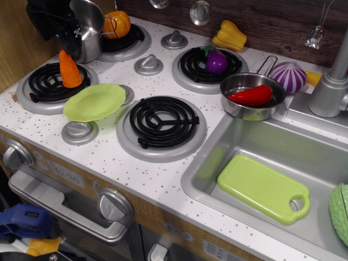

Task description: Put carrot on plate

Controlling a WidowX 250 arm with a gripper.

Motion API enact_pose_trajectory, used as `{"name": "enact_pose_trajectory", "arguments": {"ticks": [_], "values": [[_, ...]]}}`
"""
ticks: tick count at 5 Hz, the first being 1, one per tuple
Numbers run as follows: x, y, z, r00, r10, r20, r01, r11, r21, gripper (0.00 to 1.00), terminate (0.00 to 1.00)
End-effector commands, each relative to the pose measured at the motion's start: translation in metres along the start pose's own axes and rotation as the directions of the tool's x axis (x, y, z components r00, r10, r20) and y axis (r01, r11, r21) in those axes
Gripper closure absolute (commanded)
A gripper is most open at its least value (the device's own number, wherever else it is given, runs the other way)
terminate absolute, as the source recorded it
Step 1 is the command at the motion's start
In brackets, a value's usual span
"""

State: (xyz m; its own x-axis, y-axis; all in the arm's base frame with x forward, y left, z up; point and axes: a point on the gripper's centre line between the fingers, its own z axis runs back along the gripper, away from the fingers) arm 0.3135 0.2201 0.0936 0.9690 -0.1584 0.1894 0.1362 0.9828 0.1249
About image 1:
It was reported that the light green plastic plate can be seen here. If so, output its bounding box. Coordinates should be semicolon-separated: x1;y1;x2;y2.
63;84;126;122

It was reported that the silver steel pot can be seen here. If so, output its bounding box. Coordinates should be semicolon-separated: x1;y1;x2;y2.
70;0;116;63

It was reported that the back left black burner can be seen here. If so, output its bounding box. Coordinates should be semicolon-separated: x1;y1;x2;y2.
102;24;145;52

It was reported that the grey stove knob back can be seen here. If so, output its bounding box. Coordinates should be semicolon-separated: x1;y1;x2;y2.
161;30;188;50

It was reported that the grey stove knob middle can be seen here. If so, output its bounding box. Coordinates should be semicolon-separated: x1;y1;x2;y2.
134;54;164;76

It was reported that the small steel frying pan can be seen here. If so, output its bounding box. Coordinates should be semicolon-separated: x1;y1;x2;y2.
220;55;286;121

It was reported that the purple white toy onion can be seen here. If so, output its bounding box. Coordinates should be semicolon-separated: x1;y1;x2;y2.
270;61;307;94

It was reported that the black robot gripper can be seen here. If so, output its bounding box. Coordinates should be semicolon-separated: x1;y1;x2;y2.
26;1;82;57

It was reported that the yellow toy bell pepper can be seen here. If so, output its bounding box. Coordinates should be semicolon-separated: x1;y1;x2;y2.
212;20;247;52

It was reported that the red toy chili pepper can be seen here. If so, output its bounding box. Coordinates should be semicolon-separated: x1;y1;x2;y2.
228;85;273;107

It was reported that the purple toy eggplant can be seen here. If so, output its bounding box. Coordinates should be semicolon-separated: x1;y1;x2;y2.
204;45;228;73

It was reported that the back right black burner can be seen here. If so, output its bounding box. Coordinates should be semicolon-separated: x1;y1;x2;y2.
179;47;243;84

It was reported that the blue clamp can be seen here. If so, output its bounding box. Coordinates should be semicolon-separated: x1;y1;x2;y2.
1;203;54;239

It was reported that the front right black burner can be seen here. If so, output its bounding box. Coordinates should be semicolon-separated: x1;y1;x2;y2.
129;96;200;149

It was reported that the green toy cabbage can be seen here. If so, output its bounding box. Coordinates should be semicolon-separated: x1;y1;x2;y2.
329;183;347;246

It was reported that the hanging silver ladle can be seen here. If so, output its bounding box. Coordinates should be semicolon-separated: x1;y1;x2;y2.
189;1;212;26

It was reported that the grey oven dial right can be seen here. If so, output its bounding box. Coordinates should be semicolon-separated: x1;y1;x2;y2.
97;187;134;222

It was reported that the grey oven dial left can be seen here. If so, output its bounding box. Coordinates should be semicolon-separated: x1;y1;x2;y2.
3;139;35;169

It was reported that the front left black burner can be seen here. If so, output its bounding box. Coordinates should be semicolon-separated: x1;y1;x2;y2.
28;63;91;103

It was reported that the orange toy carrot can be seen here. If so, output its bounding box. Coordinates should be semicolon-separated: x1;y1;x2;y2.
59;50;83;88

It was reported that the grey stove knob front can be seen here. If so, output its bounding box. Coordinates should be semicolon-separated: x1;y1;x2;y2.
61;121;98;146

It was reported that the hanging silver utensil top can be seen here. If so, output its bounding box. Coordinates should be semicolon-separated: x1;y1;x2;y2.
150;0;171;9

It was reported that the grey oven door handle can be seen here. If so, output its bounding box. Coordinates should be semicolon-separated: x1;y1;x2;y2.
9;170;131;247

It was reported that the silver toy faucet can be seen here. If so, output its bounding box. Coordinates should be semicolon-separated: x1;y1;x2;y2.
308;35;347;117

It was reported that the yellow toy piece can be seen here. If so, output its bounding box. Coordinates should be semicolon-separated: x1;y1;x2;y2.
306;71;322;87

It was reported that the orange toy pumpkin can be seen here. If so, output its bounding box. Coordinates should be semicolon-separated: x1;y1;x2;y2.
102;10;131;40

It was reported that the grey stove knob under plate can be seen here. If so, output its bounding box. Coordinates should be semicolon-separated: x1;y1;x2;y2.
120;84;134;106

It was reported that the grey oven dial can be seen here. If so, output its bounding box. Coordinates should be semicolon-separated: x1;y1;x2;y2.
3;139;35;169
97;187;134;222

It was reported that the green plastic cutting board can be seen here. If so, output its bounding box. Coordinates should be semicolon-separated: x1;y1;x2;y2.
217;154;310;225

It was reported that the silver sink basin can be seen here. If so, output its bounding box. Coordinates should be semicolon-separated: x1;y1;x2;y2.
182;114;347;260

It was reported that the black burner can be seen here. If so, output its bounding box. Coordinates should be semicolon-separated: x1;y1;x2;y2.
102;24;145;52
179;47;243;84
28;63;91;103
129;96;200;149

